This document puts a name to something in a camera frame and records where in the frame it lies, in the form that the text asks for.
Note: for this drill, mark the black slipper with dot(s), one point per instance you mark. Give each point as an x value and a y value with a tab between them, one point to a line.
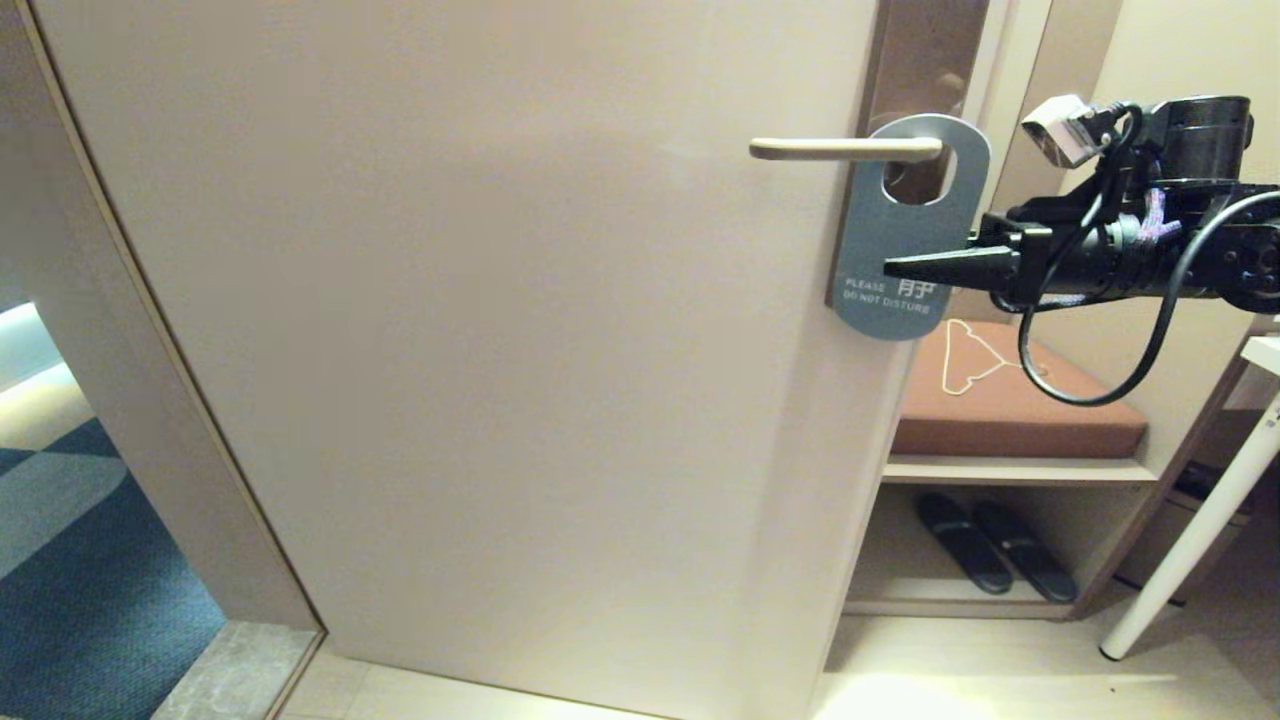
965	545
1025	553

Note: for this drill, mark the brown metal lock plate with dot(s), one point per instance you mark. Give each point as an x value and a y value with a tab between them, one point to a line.
925	55

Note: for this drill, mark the beige room door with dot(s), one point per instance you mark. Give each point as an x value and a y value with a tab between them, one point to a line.
500	350

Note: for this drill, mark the brown seat cushion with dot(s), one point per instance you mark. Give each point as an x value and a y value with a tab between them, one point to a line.
1000	425

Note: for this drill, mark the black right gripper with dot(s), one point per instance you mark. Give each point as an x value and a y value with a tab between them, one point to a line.
1030	235

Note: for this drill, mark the blue do-not-disturb door hanger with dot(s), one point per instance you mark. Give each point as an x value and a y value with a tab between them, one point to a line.
905	225

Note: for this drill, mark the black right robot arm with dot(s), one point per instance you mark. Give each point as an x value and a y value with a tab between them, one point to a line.
1200	130

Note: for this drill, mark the white table leg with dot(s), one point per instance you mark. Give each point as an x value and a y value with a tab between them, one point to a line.
1190	540

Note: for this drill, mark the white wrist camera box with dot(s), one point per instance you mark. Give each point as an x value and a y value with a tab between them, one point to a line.
1060	130

